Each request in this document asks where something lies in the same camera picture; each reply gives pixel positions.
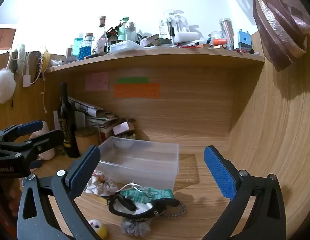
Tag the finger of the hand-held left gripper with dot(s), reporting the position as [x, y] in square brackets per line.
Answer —
[29, 127]
[48, 138]

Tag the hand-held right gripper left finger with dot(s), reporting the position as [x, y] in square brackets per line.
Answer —
[85, 173]

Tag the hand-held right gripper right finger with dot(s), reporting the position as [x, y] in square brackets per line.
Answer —
[220, 173]

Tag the pink plush toy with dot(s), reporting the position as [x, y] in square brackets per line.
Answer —
[47, 153]

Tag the dark wine bottle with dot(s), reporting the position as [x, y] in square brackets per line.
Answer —
[67, 130]

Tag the white scrunchie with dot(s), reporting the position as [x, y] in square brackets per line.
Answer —
[102, 188]

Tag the brown cylinder jar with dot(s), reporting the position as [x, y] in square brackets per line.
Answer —
[86, 142]

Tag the white paper tag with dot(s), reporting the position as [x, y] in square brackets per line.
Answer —
[26, 80]

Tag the white fluffy puff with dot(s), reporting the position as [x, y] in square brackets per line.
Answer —
[4, 85]

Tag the stack of magazines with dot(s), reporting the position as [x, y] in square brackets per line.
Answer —
[100, 118]

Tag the yellow plush toy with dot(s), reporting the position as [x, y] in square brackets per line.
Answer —
[100, 230]

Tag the small pink box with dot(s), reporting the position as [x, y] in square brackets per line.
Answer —
[122, 128]

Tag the green scrunchie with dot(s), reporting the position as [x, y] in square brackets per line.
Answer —
[142, 196]

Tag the clear plastic storage box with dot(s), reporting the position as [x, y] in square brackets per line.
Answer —
[145, 155]

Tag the black lace headband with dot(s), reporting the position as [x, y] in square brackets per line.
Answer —
[39, 60]

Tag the yellow hair accessory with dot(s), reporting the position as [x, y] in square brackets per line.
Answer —
[46, 58]

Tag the grey scrunchie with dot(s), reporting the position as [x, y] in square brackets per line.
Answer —
[135, 227]

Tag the pink sticky note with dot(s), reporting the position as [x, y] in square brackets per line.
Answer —
[97, 81]

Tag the white fluffy headband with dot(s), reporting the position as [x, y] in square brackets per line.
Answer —
[21, 52]

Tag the blue plastic bottle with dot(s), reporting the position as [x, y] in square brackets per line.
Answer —
[77, 45]

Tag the brown marker pen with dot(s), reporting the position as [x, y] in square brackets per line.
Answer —
[95, 55]

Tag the blue bead jar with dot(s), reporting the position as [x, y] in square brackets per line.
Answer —
[86, 50]

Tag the orange sticky note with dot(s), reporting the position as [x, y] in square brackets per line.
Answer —
[136, 90]

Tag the green sticky note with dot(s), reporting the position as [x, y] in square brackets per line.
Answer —
[132, 80]

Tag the clear corked glass bottle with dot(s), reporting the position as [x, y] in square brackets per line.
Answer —
[102, 40]

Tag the white lidded box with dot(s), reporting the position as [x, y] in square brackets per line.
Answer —
[126, 46]

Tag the green pump bottle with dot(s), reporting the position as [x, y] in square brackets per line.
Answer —
[122, 33]

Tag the wooden shelf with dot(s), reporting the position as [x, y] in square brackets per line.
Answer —
[157, 57]

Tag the glass jar with orange item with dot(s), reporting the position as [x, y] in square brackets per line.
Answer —
[218, 41]

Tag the blue plastic stand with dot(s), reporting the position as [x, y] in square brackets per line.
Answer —
[243, 40]

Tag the white rectangular box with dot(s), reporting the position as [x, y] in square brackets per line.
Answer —
[186, 37]

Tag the tall clear jar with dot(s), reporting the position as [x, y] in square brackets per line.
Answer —
[226, 30]

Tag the clear acrylic organiser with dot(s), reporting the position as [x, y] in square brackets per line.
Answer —
[180, 25]

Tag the brown hanging cloth bag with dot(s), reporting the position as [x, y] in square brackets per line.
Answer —
[277, 30]

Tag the small clear bottle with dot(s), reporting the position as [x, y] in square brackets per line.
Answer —
[163, 28]

